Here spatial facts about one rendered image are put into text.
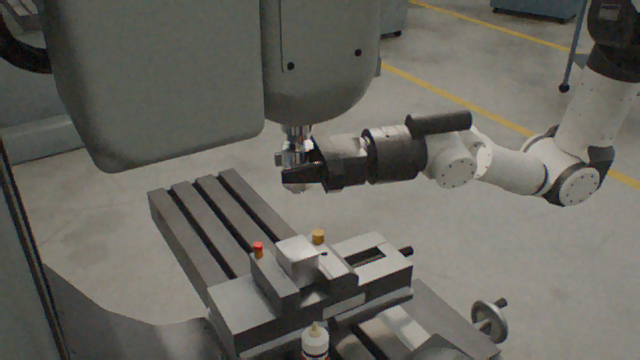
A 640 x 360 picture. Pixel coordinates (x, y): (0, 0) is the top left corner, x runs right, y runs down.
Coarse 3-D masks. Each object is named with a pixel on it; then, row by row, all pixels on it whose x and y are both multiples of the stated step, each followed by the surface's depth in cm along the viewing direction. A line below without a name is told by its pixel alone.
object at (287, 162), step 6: (282, 156) 80; (306, 156) 79; (312, 156) 80; (282, 162) 81; (288, 162) 80; (294, 162) 79; (300, 162) 79; (306, 162) 80; (312, 162) 81; (282, 168) 81; (288, 186) 82; (294, 186) 81; (300, 186) 81; (306, 186) 82
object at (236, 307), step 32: (352, 256) 101; (384, 256) 102; (224, 288) 93; (256, 288) 93; (288, 288) 87; (320, 288) 93; (352, 288) 93; (384, 288) 98; (224, 320) 87; (256, 320) 87; (288, 320) 89; (320, 320) 93; (352, 320) 95; (256, 352) 88
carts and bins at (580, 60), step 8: (584, 0) 395; (584, 8) 398; (576, 24) 406; (576, 32) 407; (576, 40) 410; (576, 56) 413; (584, 56) 413; (568, 64) 420; (576, 64) 402; (584, 64) 397; (568, 72) 423; (568, 80) 426; (560, 88) 430; (568, 88) 430
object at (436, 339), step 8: (432, 336) 68; (440, 336) 68; (424, 344) 67; (432, 344) 67; (440, 344) 67; (448, 344) 67; (416, 352) 66; (424, 352) 64; (432, 352) 64; (440, 352) 64; (448, 352) 64; (456, 352) 64; (464, 352) 66
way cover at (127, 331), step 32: (64, 288) 85; (64, 320) 76; (96, 320) 87; (128, 320) 97; (192, 320) 106; (96, 352) 78; (128, 352) 88; (160, 352) 95; (192, 352) 98; (224, 352) 100
